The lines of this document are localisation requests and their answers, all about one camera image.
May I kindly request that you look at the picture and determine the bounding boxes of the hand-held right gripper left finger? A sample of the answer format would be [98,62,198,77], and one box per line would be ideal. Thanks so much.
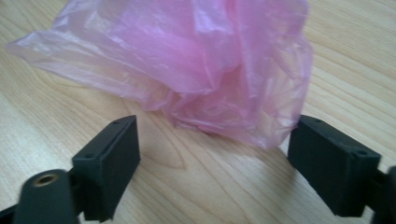
[72,115,141,222]

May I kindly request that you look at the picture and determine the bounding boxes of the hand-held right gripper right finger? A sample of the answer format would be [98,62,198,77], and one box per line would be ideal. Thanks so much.
[287,115,382,217]

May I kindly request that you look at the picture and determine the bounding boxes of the pink plastic bag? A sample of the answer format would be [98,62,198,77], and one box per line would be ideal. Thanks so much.
[5,0,314,149]

